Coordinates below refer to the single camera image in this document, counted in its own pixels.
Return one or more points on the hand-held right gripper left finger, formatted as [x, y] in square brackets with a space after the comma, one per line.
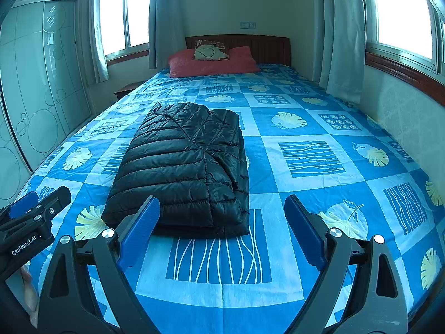
[139, 233]

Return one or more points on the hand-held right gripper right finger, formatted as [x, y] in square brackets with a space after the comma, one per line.
[306, 231]

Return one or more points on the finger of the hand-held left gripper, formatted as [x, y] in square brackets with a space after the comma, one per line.
[57, 200]
[22, 203]

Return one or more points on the black puffer jacket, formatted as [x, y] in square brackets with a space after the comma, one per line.
[180, 167]

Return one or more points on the bed with blue patterned sheet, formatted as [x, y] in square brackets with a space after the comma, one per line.
[313, 188]

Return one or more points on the white wardrobe with circle pattern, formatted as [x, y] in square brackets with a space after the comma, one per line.
[34, 76]

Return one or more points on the dark wooden nightstand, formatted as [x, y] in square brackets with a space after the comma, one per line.
[126, 89]

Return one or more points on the red pillow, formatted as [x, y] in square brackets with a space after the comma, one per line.
[180, 66]

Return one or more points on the dark wooden headboard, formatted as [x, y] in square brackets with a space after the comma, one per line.
[271, 48]

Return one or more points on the small printed cushion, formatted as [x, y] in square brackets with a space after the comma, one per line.
[210, 52]

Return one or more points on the window with wooden sill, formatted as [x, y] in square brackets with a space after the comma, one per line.
[399, 7]
[134, 10]

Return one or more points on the wall switch plate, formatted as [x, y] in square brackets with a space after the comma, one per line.
[248, 25]

